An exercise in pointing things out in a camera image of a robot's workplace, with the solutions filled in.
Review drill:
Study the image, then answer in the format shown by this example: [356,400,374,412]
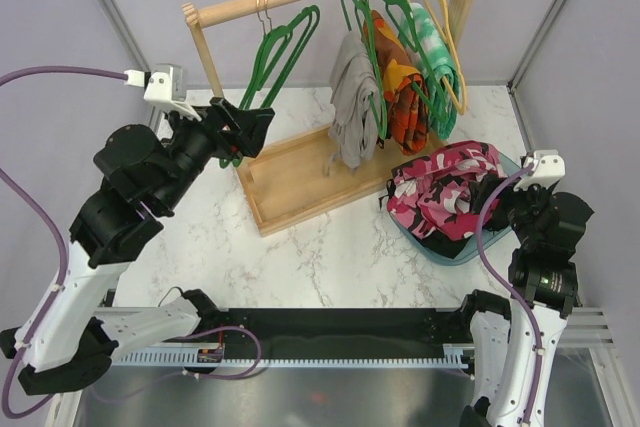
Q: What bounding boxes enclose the green hanger with pink trousers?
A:
[240,0,320,109]

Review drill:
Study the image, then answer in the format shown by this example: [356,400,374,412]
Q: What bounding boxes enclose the pink camouflage trousers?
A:
[386,140,506,242]

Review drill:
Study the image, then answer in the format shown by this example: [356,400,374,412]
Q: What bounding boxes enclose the wooden clothes rack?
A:
[182,0,473,236]

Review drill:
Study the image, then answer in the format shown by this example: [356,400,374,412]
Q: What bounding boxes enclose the green hanger with grey trousers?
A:
[340,0,388,146]

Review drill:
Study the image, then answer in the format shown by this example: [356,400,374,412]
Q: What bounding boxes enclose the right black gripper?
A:
[469,172,557,248]

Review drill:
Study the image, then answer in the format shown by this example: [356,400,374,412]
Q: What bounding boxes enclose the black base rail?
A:
[149,306,516,383]

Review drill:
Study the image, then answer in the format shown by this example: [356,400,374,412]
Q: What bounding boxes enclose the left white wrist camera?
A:
[124,63,201,121]

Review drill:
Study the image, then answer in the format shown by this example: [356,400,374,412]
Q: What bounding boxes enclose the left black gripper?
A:
[157,96,277,213]

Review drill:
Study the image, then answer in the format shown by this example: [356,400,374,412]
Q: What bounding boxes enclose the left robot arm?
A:
[1,97,275,396]

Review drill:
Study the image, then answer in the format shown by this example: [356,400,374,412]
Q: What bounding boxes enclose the yellow hanger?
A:
[422,0,467,115]

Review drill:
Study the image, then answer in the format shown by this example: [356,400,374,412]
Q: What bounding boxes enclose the grey trousers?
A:
[328,31,380,170]

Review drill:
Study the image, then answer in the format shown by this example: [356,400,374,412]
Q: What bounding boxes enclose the green hanger with tie-dye trousers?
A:
[383,0,435,109]

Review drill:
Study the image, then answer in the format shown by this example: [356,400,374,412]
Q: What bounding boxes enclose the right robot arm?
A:
[456,185,593,426]

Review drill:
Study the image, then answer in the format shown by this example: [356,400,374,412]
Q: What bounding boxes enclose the green white tie-dye trousers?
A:
[400,2,461,140]

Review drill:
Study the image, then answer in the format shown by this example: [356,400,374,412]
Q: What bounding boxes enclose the purple cable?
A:
[0,65,264,421]
[474,166,546,427]

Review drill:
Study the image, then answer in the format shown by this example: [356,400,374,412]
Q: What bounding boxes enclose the black trousers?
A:
[408,172,505,259]

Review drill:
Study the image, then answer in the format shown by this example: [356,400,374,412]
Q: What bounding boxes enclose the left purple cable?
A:
[0,65,264,421]

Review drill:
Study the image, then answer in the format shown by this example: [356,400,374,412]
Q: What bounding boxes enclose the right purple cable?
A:
[474,166,546,427]

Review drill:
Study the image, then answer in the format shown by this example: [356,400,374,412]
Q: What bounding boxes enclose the green hanger with black trousers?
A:
[210,0,320,168]

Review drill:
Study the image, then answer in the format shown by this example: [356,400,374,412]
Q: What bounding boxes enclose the orange patterned trousers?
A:
[372,10,429,156]

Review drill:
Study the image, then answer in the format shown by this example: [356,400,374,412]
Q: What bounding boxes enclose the green hanger with orange trousers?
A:
[379,0,430,99]

